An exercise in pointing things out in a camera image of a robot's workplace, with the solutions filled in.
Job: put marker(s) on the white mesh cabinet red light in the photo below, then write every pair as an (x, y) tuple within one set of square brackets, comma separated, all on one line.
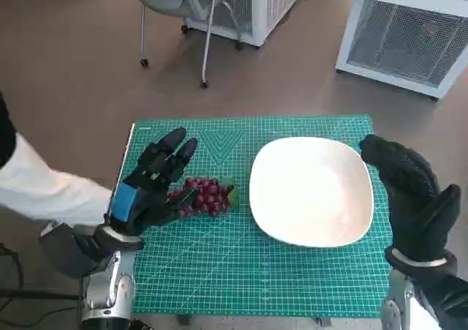
[(402, 44)]

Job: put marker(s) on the green cutting mat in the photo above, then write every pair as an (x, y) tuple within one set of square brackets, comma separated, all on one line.
[(226, 264)]

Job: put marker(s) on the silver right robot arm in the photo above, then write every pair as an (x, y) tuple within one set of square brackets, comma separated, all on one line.
[(398, 300)]

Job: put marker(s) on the white mesh cabinet with casters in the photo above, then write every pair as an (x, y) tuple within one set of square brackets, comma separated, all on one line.
[(270, 0)]

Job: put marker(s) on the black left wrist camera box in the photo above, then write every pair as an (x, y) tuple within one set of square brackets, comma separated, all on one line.
[(64, 251)]

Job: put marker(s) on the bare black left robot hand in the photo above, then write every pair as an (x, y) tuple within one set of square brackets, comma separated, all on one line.
[(157, 169)]

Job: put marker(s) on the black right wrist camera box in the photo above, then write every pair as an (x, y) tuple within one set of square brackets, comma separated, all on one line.
[(444, 293)]

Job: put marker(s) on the red toy grape bunch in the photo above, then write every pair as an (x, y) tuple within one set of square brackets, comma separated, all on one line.
[(210, 196)]

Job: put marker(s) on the person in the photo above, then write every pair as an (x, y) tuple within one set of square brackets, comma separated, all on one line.
[(40, 187)]

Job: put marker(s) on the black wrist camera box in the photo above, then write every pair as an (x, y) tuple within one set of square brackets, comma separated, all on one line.
[(64, 251), (444, 293)]

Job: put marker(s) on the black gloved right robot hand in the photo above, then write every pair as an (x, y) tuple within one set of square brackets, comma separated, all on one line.
[(413, 198)]

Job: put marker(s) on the white square plate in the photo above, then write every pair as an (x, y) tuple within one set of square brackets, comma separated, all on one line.
[(311, 194)]

